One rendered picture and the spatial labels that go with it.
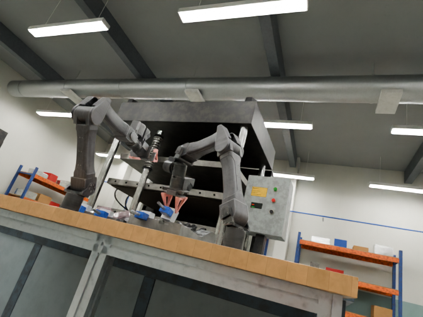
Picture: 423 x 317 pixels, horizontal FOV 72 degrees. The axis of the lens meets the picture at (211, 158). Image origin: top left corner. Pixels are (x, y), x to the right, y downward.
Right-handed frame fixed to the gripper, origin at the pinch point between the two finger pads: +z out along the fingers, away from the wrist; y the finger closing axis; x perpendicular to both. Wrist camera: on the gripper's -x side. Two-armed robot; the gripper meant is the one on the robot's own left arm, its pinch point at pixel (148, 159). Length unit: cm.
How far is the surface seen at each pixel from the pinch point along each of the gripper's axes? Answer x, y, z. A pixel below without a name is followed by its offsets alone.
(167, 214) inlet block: 28.8, -27.1, -15.5
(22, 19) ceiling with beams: -312, 472, 169
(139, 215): 31.5, -14.9, -15.5
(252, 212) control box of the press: -1, -47, 71
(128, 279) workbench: 56, -19, -14
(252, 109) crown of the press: -74, -35, 55
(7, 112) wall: -210, 658, 363
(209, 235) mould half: 28.7, -37.9, 14.9
